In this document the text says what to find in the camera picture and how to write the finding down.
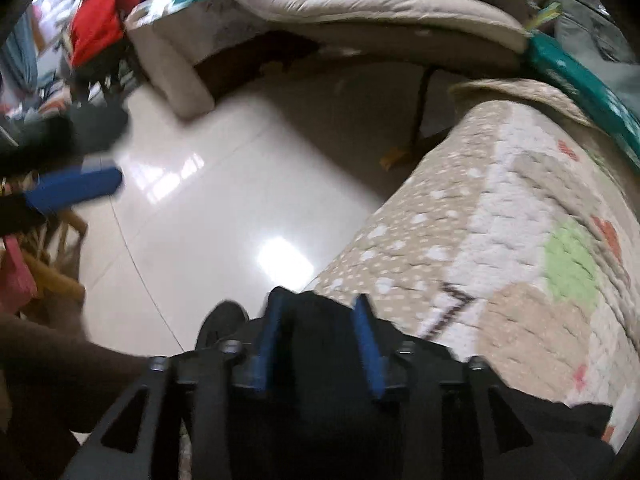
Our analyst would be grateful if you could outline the pink cloth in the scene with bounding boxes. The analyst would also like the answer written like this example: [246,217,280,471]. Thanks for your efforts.
[0,234,39,317]

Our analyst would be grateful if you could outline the wooden chair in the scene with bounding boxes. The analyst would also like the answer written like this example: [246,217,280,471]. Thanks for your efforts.
[0,170,92,323]

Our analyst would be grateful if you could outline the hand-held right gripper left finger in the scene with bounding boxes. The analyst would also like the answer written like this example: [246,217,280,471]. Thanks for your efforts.
[60,287,301,480]

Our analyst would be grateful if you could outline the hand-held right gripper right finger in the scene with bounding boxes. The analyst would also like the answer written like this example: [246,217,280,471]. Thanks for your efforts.
[352,294,566,480]

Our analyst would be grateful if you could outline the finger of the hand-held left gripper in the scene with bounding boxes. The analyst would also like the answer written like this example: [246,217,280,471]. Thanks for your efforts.
[0,104,132,172]
[0,165,124,241]

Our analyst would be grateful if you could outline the printed quilted blanket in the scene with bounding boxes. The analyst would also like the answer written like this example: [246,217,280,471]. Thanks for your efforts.
[305,79,640,453]

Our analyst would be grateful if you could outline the person's leg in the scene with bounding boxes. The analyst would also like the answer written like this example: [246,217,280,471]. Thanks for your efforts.
[0,305,168,480]

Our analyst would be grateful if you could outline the beige sofa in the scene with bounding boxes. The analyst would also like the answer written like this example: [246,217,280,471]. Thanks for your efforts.
[124,0,323,122]

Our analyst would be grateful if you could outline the black pants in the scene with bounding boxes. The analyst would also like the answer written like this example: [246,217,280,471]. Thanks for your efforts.
[232,290,618,480]

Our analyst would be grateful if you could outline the person's black shoe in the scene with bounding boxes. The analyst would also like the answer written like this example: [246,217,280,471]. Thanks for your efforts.
[195,301,250,357]

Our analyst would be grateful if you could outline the grey bag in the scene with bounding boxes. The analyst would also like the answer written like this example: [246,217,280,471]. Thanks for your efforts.
[550,0,640,108]

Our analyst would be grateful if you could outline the dark stand leg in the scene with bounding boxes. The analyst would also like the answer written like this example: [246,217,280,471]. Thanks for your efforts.
[379,66,437,170]

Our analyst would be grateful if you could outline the long teal box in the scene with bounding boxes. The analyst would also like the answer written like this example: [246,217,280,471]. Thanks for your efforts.
[524,30,640,173]

